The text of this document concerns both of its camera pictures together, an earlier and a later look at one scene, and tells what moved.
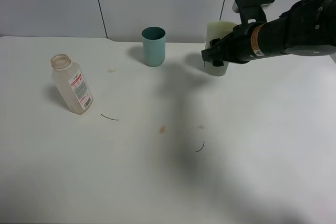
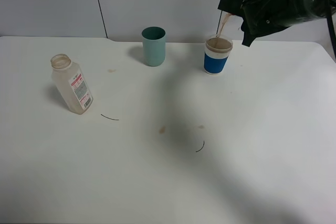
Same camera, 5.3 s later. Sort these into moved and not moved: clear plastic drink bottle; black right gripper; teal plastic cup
Moved: black right gripper
Not moved: teal plastic cup; clear plastic drink bottle
